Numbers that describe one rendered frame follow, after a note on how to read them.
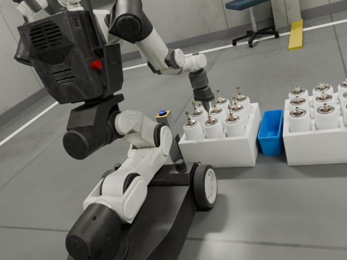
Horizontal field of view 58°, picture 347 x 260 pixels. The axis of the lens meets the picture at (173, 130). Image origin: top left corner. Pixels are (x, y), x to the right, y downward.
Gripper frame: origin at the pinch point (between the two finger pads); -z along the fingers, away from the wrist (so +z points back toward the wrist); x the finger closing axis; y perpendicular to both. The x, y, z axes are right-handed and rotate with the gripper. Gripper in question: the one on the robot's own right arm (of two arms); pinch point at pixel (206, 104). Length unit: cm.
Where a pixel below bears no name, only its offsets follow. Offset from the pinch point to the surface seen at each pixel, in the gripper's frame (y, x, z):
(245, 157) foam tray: -1.2, 17.3, -29.6
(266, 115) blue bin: 36.2, 9.5, -26.7
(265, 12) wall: 254, -110, -16
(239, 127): 3.0, 15.3, -14.1
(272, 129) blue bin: 36, 12, -36
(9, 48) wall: 31, -349, 42
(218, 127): -1.0, 4.6, -13.1
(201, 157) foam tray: -10.4, -4.7, -28.2
